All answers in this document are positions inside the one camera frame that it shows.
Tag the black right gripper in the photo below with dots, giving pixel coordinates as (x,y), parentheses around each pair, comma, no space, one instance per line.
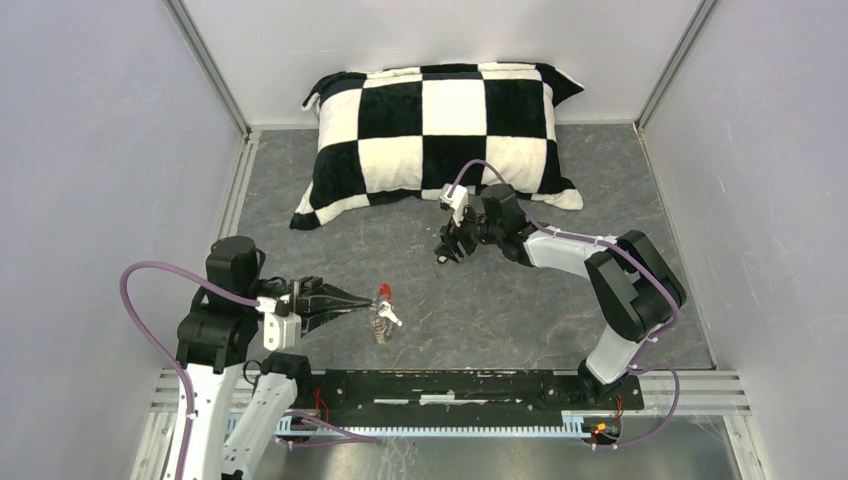
(453,235)

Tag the metal key organizer red handle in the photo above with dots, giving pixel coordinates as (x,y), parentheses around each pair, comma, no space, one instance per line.
(382,331)

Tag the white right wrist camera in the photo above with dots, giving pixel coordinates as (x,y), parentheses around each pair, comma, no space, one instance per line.
(454,198)

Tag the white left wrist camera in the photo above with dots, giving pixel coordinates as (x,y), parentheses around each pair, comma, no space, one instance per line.
(281,326)

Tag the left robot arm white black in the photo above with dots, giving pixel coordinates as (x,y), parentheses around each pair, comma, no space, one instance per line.
(225,315)

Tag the white slotted cable duct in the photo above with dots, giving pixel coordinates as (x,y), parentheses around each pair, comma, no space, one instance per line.
(569,427)

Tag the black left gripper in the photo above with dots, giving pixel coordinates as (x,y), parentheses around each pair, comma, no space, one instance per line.
(326,298)

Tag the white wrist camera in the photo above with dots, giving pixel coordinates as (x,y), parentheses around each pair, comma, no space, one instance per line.
(281,326)
(454,198)

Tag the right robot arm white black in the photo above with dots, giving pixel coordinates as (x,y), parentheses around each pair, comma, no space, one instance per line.
(635,288)

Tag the black white checkered pillow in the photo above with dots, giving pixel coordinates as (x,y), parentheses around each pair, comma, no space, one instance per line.
(409,132)

